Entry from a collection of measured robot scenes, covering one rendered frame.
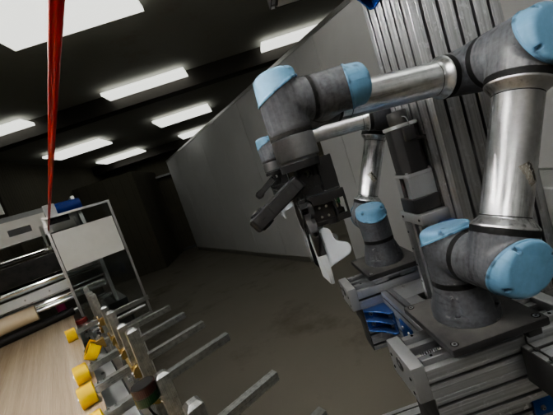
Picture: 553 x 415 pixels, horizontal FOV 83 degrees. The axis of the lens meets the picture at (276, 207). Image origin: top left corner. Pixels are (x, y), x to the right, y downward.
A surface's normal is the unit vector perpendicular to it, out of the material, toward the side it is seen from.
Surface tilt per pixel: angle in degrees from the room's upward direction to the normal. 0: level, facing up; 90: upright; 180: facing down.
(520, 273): 97
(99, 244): 90
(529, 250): 97
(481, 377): 90
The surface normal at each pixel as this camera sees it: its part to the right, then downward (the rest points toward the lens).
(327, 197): 0.07, 0.10
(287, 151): -0.39, 0.24
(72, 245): 0.59, -0.11
